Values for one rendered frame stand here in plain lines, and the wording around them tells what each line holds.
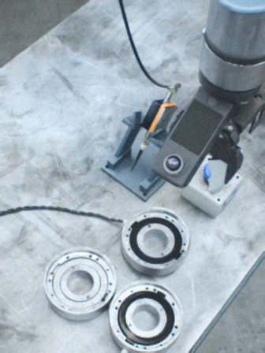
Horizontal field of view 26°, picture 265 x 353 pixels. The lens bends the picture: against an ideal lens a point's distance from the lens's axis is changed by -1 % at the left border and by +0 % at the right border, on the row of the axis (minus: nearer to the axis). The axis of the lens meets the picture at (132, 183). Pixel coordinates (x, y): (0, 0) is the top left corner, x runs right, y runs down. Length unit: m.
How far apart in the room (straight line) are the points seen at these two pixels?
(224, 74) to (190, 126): 0.08
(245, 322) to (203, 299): 0.88
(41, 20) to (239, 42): 1.94
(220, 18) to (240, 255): 0.46
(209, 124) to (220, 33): 0.12
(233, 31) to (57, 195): 0.50
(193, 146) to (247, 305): 1.18
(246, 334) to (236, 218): 0.83
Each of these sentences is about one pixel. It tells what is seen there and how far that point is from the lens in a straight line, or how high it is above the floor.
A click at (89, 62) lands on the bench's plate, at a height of 0.80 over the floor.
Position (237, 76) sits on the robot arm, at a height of 1.19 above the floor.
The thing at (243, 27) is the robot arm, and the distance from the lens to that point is 0.55.
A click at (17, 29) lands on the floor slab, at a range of 2.43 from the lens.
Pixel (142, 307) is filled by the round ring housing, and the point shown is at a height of 0.82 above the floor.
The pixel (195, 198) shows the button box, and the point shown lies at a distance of 0.94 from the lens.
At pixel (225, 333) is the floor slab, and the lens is 1.73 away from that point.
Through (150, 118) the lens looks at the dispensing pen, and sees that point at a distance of 0.90.
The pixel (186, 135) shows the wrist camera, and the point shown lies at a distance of 0.64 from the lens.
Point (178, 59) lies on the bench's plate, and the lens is 1.16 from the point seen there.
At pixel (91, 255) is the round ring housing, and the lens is 0.87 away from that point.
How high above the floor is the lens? 1.61
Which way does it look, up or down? 57 degrees down
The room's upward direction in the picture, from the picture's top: 5 degrees clockwise
